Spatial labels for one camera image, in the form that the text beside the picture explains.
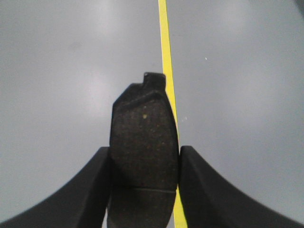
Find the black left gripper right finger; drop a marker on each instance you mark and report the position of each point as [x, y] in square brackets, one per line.
[210, 201]

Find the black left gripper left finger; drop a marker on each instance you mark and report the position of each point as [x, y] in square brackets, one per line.
[81, 203]

